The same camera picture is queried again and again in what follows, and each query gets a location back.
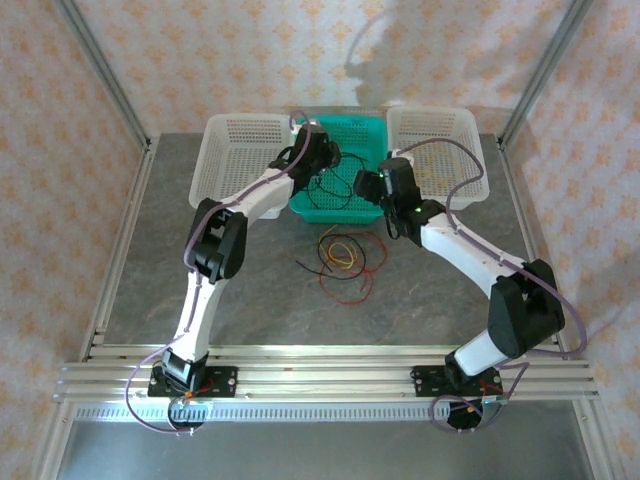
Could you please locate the thin black cable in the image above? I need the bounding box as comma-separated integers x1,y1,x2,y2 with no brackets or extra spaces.
305,152,370,211
294,232,369,277

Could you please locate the thin yellow cable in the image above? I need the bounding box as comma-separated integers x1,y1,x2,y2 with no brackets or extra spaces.
414,143,471,194
322,224,359,270

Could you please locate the thin red cable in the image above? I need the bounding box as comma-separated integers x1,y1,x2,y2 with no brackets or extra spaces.
318,231,390,307

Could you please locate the teal plastic mesh basket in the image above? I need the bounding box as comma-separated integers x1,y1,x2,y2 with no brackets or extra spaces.
288,115,394,226

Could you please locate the white plastic mesh basket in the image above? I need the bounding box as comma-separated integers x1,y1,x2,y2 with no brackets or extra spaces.
386,104,490,210
188,112,297,221

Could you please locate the grey metal lower panel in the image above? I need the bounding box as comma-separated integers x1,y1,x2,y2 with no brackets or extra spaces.
49,419,596,480

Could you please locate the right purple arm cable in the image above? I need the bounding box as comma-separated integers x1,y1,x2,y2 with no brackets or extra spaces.
392,138,589,435

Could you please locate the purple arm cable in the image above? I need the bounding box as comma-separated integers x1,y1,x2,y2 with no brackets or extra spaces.
392,138,589,435
124,110,314,437

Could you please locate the aluminium table side rail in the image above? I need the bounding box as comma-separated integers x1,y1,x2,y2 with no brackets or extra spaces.
499,137,571,361
79,134,157,361

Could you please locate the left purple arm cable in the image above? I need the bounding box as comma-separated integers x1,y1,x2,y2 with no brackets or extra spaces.
124,110,314,437

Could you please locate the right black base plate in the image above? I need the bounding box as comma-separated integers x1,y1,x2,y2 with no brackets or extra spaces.
409,365,504,400

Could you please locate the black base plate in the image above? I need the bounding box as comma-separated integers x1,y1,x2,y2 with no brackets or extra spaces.
147,365,239,400
409,365,504,400

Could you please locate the aluminium mounting rail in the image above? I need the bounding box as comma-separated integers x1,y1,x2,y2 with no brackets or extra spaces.
52,344,601,404

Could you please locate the aluminium frame post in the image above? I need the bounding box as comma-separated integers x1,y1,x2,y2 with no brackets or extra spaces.
53,0,154,151
497,0,596,149

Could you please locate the grey slotted cable duct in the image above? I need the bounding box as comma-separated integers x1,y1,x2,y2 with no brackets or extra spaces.
74,402,501,424

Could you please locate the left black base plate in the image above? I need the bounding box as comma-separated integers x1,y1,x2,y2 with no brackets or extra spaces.
147,365,239,400

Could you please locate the aluminium frame leg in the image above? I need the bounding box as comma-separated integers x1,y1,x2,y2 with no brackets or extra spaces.
37,399,76,480
574,399,619,480

